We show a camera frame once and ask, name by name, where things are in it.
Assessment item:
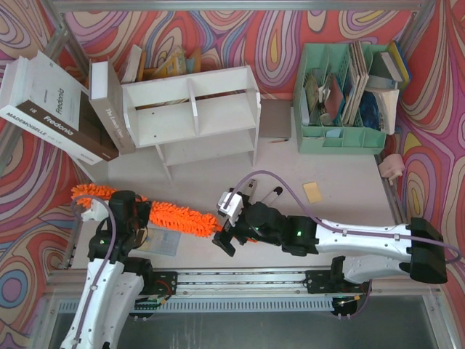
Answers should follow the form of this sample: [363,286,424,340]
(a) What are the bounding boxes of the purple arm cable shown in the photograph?
[227,170,462,321]
[70,198,117,342]

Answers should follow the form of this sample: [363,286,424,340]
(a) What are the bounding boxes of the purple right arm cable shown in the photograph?
[227,170,462,321]

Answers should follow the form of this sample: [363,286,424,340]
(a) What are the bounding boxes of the light blue calculator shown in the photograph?
[139,228,181,257]

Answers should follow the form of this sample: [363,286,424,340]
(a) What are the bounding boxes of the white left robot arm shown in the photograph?
[60,190,153,348]

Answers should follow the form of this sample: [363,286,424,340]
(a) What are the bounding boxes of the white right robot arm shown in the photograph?
[213,192,448,284]

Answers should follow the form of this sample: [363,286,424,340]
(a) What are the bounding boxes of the tan sticky note pad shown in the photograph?
[303,182,323,204]

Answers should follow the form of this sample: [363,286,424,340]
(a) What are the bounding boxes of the white Fredonia book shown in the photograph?
[1,52,119,165]

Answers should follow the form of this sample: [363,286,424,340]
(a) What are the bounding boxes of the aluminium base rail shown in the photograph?
[46,265,442,299]

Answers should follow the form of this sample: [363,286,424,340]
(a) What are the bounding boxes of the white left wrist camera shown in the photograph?
[81,199,108,222]

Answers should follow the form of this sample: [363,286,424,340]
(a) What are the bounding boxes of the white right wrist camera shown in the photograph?
[217,192,243,225]

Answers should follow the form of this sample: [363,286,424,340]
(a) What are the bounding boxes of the books in organizer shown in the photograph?
[294,41,411,135]

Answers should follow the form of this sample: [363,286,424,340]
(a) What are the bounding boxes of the books behind shelf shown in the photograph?
[118,45,201,84]

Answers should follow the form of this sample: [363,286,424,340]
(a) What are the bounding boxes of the grey hardcover book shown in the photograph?
[89,61,136,155]

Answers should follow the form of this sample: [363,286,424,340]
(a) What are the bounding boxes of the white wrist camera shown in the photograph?
[81,199,108,222]
[217,192,243,225]

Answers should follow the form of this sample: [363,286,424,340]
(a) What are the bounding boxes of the orange microfiber duster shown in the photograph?
[71,183,222,238]

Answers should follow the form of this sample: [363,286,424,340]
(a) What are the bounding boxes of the pink plastic object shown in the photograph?
[379,153,405,185]

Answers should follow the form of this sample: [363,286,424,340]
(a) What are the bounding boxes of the green plastic desk organizer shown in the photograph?
[293,41,387,155]

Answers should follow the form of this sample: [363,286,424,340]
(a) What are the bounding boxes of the white wooden bookshelf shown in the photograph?
[122,65,262,179]

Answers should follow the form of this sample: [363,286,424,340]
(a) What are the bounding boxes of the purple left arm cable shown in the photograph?
[70,198,117,342]

